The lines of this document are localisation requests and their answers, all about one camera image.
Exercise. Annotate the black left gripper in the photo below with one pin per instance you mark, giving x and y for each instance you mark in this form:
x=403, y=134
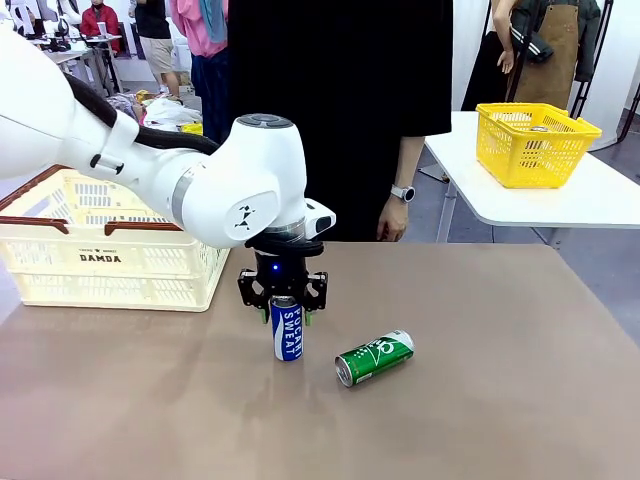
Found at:
x=280, y=272

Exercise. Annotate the blue Pocari Sweat can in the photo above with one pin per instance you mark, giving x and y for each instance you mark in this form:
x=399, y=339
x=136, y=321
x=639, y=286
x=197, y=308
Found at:
x=287, y=335

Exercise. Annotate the green drink can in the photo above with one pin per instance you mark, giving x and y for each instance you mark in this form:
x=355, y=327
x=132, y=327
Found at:
x=375, y=357

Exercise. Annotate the person's left forearm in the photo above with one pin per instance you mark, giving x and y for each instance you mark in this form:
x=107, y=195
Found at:
x=407, y=160

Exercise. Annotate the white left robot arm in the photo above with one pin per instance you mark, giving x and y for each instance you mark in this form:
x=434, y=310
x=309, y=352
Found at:
x=225, y=175

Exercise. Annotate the yellow plastic basket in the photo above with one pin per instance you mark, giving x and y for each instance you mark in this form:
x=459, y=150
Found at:
x=530, y=160

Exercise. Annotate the person's left hand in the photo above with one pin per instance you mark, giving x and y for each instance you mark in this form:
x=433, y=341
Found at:
x=394, y=222

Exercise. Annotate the white wrist watch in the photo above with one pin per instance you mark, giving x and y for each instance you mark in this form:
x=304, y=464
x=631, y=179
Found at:
x=402, y=193

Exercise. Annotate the yellow garment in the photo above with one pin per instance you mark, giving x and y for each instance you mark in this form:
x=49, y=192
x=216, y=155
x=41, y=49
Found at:
x=192, y=129

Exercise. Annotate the person in black shirt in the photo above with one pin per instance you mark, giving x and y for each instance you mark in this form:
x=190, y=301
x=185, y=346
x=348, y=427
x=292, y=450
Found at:
x=340, y=100

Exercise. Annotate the white garment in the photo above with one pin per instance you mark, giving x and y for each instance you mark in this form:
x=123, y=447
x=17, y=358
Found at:
x=170, y=111

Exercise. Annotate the floral patterned garment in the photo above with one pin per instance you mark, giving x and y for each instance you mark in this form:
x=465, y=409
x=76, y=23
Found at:
x=122, y=106

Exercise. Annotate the bystander in pink top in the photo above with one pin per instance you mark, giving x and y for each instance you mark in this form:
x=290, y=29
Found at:
x=192, y=30

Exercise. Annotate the bystander in khaki shorts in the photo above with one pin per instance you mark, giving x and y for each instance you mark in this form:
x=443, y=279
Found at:
x=155, y=30

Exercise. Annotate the black hanging garment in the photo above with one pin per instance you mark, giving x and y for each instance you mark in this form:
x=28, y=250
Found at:
x=482, y=75

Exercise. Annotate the silver can top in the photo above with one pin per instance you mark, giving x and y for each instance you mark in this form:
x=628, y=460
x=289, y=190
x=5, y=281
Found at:
x=540, y=129

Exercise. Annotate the grey background desk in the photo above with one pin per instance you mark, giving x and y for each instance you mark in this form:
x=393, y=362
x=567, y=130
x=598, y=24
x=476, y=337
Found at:
x=85, y=57

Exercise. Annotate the white paper cup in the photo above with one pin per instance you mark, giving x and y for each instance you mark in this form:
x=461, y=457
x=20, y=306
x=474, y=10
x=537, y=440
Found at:
x=101, y=30

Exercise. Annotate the bystander in red jacket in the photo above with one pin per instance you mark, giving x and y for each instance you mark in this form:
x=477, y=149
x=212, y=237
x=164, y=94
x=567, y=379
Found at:
x=100, y=22

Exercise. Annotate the white side table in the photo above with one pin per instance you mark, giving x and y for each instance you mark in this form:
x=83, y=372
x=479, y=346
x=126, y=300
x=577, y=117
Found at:
x=600, y=200

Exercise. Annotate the person in brown apron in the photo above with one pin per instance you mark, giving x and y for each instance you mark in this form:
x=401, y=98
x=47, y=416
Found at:
x=547, y=75

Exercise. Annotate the dark jacket with white stripes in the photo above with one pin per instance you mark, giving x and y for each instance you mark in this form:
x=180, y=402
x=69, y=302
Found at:
x=532, y=47

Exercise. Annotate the black stand pole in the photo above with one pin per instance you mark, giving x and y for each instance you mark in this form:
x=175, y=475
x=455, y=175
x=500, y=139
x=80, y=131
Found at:
x=587, y=75

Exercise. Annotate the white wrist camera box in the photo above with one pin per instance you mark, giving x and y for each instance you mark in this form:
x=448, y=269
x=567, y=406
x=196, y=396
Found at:
x=320, y=217

